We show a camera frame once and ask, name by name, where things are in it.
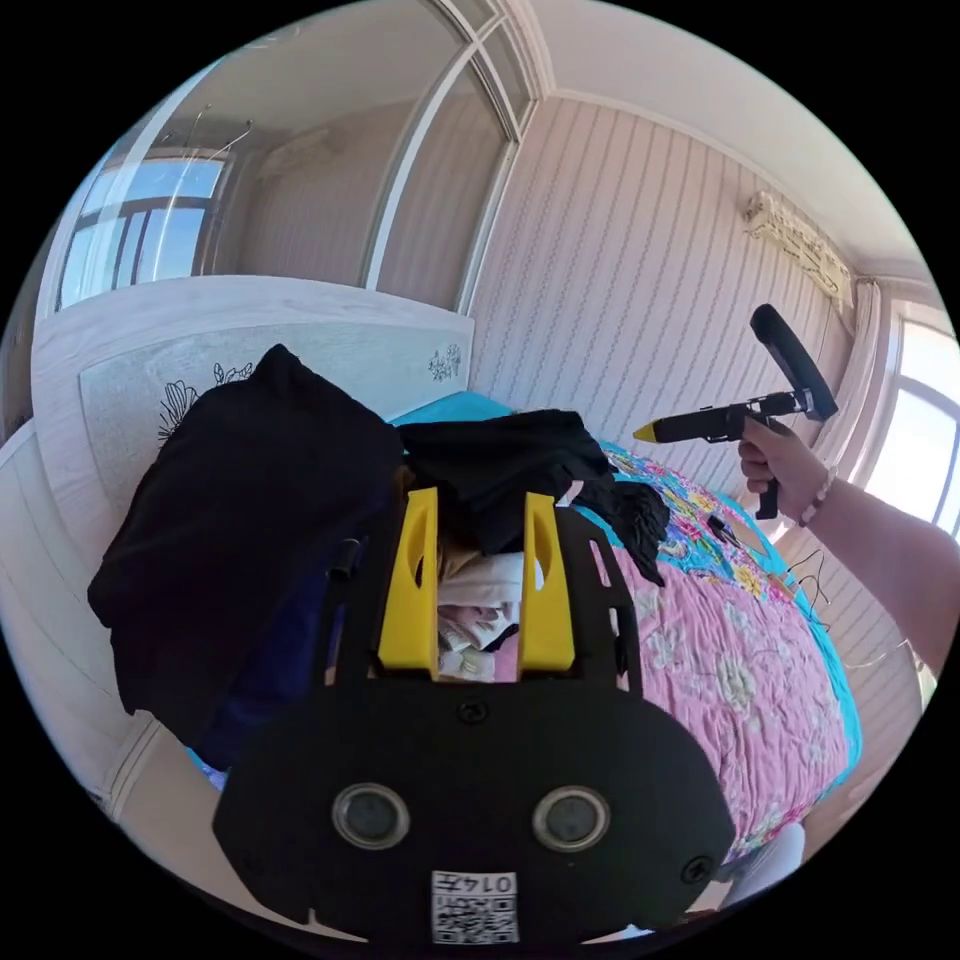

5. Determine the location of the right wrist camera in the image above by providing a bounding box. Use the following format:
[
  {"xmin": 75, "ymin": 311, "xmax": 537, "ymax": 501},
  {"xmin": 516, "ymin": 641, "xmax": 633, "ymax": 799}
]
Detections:
[{"xmin": 749, "ymin": 302, "xmax": 840, "ymax": 421}]

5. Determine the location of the light curtain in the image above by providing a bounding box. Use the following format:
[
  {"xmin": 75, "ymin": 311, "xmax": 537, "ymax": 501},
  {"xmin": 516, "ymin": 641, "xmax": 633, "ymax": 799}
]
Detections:
[{"xmin": 813, "ymin": 277, "xmax": 885, "ymax": 481}]

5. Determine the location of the white air conditioner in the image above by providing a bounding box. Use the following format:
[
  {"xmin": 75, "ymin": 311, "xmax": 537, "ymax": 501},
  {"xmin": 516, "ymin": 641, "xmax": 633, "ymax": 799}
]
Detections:
[{"xmin": 744, "ymin": 190, "xmax": 855, "ymax": 301}]

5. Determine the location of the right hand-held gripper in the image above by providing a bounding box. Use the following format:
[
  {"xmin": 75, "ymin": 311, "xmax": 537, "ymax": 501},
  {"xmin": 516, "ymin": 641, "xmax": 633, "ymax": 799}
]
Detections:
[{"xmin": 632, "ymin": 390, "xmax": 817, "ymax": 521}]

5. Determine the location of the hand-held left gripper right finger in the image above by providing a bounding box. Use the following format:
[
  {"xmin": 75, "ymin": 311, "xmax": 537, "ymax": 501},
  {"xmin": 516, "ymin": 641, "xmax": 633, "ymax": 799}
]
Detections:
[{"xmin": 518, "ymin": 491, "xmax": 578, "ymax": 674}]

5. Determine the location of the pile of clothes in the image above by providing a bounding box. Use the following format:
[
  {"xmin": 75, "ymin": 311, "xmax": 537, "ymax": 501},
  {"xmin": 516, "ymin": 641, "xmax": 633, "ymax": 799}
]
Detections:
[{"xmin": 86, "ymin": 343, "xmax": 673, "ymax": 775}]

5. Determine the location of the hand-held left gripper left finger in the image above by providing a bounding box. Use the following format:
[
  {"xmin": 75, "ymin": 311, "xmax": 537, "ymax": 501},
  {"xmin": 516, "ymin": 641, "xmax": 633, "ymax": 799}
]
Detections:
[{"xmin": 377, "ymin": 487, "xmax": 441, "ymax": 681}]

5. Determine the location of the person's right forearm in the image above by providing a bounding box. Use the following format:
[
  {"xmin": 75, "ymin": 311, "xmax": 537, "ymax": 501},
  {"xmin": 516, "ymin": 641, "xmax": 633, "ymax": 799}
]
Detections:
[{"xmin": 799, "ymin": 464, "xmax": 960, "ymax": 678}]

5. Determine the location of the window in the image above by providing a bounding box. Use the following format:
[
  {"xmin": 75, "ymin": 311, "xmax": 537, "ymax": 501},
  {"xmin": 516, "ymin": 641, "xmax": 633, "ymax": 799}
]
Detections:
[{"xmin": 862, "ymin": 303, "xmax": 960, "ymax": 543}]

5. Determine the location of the bed with pink floral quilt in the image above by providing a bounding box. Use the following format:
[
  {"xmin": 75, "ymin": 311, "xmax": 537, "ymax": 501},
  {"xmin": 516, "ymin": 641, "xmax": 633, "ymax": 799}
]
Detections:
[{"xmin": 0, "ymin": 275, "xmax": 865, "ymax": 864}]

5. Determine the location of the person's right hand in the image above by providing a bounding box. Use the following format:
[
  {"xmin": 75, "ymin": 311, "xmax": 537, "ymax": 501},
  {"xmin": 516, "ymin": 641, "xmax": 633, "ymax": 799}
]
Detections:
[{"xmin": 737, "ymin": 433, "xmax": 835, "ymax": 528}]

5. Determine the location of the white wardrobe with mirror doors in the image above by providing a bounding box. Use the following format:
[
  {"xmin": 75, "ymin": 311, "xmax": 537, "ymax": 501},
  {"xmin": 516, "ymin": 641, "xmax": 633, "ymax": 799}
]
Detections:
[{"xmin": 35, "ymin": 0, "xmax": 543, "ymax": 318}]

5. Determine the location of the black cable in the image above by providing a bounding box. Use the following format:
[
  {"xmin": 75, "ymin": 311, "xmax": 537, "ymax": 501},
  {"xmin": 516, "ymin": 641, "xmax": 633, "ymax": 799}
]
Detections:
[{"xmin": 782, "ymin": 550, "xmax": 832, "ymax": 633}]

